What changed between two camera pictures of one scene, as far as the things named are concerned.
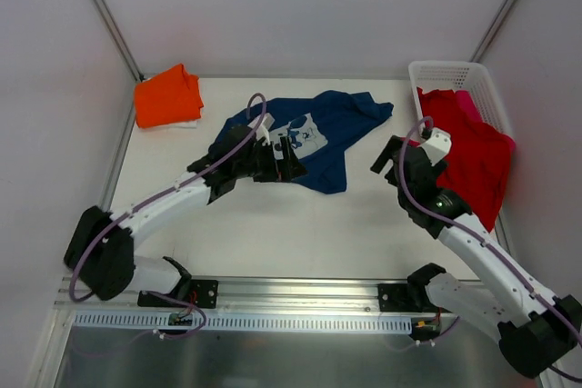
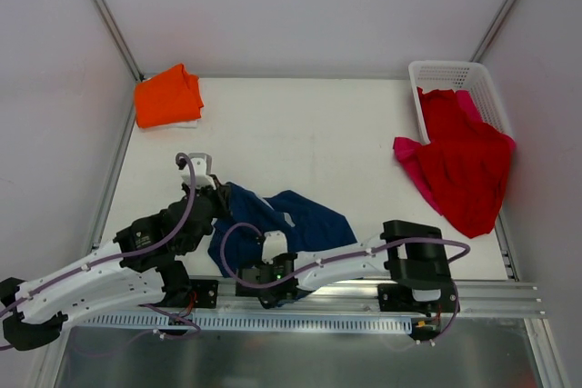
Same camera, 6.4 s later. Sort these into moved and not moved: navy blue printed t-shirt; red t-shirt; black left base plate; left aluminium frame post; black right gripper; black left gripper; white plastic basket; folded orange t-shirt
Moved: navy blue printed t-shirt; black right gripper; black left gripper
Not moved: red t-shirt; white plastic basket; black left base plate; left aluminium frame post; folded orange t-shirt
